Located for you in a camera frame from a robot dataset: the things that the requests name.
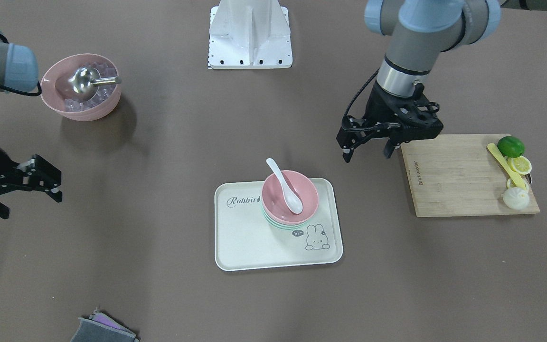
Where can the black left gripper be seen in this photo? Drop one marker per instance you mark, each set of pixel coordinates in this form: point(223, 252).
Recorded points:
point(380, 108)

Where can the white plastic spoon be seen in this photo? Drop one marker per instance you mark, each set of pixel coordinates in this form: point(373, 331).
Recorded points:
point(291, 199)

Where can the small pink bowl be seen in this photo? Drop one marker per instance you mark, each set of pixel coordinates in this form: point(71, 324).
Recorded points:
point(274, 206)

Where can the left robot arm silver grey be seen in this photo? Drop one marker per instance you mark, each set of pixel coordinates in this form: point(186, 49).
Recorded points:
point(420, 30)

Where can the large pink bowl with ice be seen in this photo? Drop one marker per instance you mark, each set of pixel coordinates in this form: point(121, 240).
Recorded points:
point(59, 96)

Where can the bamboo cutting board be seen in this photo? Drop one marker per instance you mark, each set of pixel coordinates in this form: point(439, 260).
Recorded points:
point(455, 175)

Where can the metal ice scoop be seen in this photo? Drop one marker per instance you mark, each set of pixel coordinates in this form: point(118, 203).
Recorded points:
point(83, 84)

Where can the stacked green bowls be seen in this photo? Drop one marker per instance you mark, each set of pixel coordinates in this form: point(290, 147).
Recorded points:
point(282, 226)

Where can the green lime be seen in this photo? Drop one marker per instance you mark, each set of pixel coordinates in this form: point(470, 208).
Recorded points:
point(511, 147)

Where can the yellow plastic knife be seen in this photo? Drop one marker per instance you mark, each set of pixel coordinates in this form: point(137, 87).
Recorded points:
point(515, 177)

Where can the grey folded cloth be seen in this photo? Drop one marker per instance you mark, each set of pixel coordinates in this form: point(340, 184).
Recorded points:
point(100, 327)

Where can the cream rabbit tray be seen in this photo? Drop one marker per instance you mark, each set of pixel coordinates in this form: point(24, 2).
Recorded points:
point(246, 240)

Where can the white steamed bun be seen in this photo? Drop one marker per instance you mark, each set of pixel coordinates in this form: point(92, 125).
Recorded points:
point(516, 198)

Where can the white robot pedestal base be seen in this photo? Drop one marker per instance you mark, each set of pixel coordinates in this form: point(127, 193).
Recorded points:
point(249, 34)

